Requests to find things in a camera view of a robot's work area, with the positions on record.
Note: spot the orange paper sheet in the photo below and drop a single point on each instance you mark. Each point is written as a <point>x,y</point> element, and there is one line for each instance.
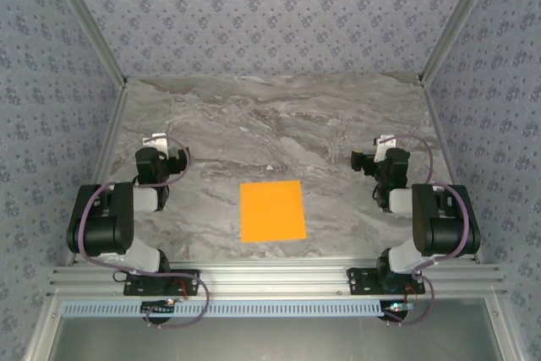
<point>272,211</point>

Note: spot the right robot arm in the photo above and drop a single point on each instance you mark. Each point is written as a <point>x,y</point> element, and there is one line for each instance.
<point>439,225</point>

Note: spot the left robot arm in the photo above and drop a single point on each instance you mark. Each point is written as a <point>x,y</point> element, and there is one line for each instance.
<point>105,225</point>

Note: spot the grey metal panel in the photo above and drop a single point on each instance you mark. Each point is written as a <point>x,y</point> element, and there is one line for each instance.
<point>270,340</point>

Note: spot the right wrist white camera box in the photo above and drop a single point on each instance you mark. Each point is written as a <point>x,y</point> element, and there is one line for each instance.
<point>382,146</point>

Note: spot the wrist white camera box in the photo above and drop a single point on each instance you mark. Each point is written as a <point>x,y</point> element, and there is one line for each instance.
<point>382,146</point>
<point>154,140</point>

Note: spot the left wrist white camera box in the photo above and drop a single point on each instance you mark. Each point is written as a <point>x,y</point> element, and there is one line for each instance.
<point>154,140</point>

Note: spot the aluminium side rail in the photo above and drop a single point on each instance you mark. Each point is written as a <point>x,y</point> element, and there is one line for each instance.
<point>448,158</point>
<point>105,154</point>

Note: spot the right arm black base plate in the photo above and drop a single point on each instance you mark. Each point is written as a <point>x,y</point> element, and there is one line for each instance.
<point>359,282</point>

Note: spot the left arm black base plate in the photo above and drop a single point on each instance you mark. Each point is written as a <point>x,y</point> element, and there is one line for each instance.
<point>139,287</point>

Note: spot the aluminium mounting rail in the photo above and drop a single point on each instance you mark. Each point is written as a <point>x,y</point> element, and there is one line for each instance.
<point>270,280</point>

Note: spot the aluminium frame post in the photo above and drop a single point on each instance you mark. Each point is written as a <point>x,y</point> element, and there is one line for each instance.
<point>91,27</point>
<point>458,18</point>

